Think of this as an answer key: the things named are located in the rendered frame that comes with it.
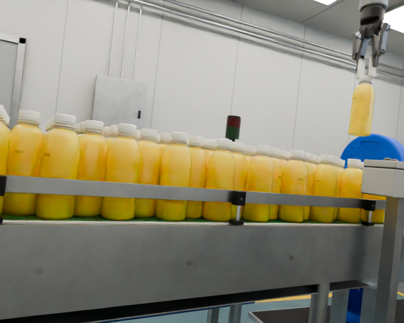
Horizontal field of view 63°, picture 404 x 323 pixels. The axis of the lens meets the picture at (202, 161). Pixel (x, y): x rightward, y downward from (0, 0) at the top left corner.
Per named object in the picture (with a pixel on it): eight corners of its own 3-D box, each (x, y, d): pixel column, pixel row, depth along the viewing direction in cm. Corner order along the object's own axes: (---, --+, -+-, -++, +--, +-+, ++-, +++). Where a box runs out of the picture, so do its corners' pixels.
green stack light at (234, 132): (242, 139, 146) (243, 128, 146) (229, 137, 143) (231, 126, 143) (233, 140, 151) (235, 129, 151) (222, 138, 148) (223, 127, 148)
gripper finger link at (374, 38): (375, 29, 115) (379, 27, 113) (378, 59, 112) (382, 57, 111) (368, 25, 113) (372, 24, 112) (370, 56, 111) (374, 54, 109)
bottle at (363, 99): (359, 136, 118) (365, 85, 118) (375, 136, 111) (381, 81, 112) (343, 134, 116) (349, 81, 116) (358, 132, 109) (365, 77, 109)
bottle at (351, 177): (331, 218, 109) (337, 163, 109) (345, 219, 112) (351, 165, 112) (351, 223, 103) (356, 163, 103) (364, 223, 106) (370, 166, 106)
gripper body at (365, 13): (391, 9, 112) (388, 36, 112) (368, 18, 120) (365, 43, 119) (377, 2, 109) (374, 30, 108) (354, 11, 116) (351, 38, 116)
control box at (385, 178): (433, 200, 99) (437, 166, 99) (393, 197, 89) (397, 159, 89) (399, 196, 107) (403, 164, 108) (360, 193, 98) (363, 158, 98)
